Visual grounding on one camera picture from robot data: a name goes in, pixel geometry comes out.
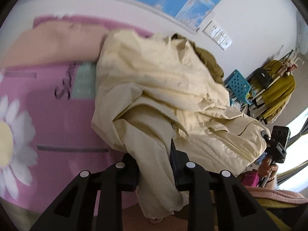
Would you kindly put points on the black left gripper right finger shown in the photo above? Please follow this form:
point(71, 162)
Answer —
point(217, 201)

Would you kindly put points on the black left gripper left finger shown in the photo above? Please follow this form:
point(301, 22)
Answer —
point(92, 201)

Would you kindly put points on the cream yellow coat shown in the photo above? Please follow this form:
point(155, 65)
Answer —
point(152, 93)

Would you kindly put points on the person's right hand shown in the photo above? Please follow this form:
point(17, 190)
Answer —
point(267, 169)

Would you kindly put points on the pink knitted blanket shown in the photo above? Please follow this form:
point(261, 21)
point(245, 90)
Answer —
point(283, 196)

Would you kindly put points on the mustard yellow hanging garment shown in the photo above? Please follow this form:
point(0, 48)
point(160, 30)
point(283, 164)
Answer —
point(271, 101)

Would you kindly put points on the black bag on rack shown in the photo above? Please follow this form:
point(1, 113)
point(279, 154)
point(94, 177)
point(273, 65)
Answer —
point(263, 78)

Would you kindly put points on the teal perforated storage basket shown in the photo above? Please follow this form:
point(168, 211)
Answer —
point(240, 87)

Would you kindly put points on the pink bed sheet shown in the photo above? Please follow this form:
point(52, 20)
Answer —
point(46, 133)

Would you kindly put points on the olive brown garment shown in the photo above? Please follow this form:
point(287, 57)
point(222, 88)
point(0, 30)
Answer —
point(206, 58)

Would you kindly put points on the peach pink pillow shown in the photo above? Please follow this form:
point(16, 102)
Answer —
point(56, 42)

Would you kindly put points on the white wall socket panel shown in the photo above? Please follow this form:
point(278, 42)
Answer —
point(218, 35)

